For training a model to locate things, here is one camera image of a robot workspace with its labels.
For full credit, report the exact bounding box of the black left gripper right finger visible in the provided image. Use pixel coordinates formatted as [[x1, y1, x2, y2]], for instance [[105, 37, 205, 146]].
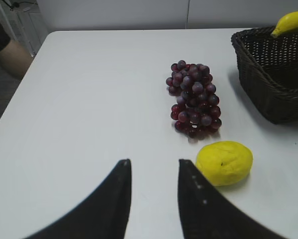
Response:
[[177, 159, 281, 239]]

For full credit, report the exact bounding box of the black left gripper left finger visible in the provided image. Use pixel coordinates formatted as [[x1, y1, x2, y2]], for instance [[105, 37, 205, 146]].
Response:
[[28, 159, 132, 239]]

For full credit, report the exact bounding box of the yellow banana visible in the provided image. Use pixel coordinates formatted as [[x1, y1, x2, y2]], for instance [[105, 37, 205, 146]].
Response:
[[271, 11, 298, 38]]

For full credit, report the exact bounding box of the black woven basket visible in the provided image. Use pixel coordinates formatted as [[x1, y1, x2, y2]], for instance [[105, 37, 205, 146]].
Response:
[[231, 27, 298, 124]]

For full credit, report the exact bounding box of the yellow-green lemon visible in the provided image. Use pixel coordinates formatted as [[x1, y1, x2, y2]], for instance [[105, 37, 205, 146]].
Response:
[[195, 141, 253, 186]]

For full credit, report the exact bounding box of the purple grape bunch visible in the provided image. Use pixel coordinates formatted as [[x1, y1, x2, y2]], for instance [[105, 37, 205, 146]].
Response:
[[165, 60, 222, 138]]

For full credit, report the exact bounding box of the person's bare leg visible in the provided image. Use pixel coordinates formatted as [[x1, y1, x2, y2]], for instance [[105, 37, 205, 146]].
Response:
[[0, 40, 33, 81]]

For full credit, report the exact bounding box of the white cabinet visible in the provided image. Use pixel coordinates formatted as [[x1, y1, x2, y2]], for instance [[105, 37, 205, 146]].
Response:
[[0, 0, 49, 57]]

